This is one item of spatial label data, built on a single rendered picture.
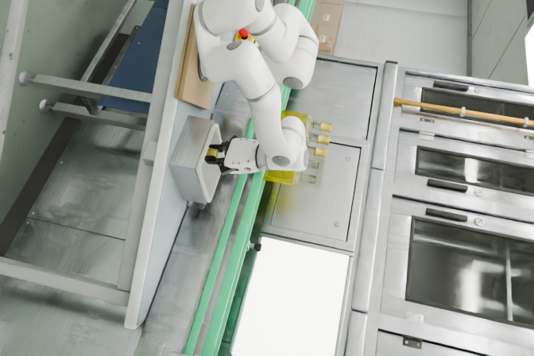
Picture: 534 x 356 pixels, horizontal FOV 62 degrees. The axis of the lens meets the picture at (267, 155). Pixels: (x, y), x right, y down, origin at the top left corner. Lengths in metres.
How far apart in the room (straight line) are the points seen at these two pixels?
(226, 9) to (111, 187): 1.02
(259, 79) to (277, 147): 0.18
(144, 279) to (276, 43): 0.73
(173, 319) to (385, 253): 0.76
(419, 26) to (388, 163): 5.25
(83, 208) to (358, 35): 5.38
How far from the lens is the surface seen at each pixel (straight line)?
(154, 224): 1.28
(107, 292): 1.41
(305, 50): 1.27
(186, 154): 1.26
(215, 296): 1.40
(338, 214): 1.67
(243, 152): 1.26
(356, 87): 2.06
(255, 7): 1.04
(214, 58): 1.05
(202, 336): 1.38
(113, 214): 1.80
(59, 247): 1.82
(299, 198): 1.69
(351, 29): 6.74
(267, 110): 1.07
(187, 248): 1.44
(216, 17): 1.06
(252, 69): 1.02
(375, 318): 1.60
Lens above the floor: 1.19
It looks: 8 degrees down
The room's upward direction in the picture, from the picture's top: 101 degrees clockwise
